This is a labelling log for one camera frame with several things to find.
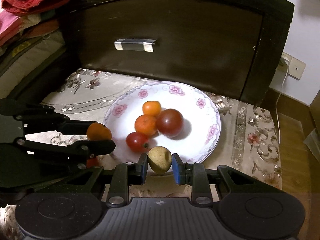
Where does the pink floral bedding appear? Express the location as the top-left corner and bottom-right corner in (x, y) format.
(0, 9), (22, 46)

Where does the clear plastic bag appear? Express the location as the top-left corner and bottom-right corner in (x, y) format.
(304, 128), (320, 161)

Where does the dark wooden drawer cabinet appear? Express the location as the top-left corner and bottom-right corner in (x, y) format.
(59, 0), (295, 105)

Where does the floral embroidered tablecloth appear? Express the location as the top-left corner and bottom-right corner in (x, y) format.
(0, 68), (283, 240)

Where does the large dark red tomato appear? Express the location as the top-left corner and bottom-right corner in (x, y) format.
(156, 108), (184, 138)

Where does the wall power socket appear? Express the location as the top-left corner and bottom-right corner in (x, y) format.
(277, 52), (306, 80)

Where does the small orange kumquat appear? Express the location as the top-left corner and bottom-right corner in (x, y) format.
(86, 122), (112, 141)
(142, 101), (162, 117)

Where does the mattress stack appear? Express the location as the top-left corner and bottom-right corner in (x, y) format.
(1, 12), (64, 98)

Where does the white floral porcelain plate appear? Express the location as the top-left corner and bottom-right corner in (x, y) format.
(104, 82), (221, 163)

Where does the round red cherry tomato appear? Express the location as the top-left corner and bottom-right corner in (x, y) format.
(86, 158), (100, 168)

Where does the large orange tangerine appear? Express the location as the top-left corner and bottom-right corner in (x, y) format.
(135, 114), (157, 136)

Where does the wooden wardrobe door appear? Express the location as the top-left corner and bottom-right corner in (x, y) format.
(310, 94), (320, 133)

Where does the red oval cherry tomato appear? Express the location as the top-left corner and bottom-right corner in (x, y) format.
(126, 132), (149, 153)

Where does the silver drawer handle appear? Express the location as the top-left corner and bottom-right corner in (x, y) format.
(114, 38), (156, 53)

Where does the beige longan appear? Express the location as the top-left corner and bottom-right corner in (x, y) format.
(148, 146), (172, 174)

